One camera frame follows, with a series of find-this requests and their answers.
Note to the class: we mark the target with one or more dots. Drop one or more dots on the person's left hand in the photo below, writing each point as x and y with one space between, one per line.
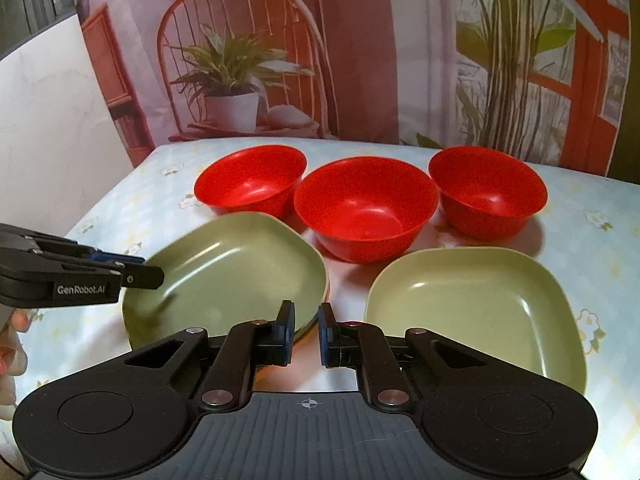
20 321

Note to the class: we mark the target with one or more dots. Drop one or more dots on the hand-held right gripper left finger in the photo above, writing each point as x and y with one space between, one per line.
287 334

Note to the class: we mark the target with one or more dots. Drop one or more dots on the floral checked tablecloth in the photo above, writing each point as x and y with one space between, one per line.
590 240

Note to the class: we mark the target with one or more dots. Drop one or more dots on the green square plate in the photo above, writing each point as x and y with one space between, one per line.
225 270
470 300

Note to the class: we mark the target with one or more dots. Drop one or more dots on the printed backdrop cloth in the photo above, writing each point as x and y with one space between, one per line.
360 60

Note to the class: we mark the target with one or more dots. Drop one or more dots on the red plastic bowl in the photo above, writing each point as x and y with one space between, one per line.
487 195
365 210
250 185

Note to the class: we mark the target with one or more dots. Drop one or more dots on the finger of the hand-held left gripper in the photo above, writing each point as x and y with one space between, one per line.
146 277
107 258

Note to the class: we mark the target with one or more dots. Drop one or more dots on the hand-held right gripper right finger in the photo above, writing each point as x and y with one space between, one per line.
326 336

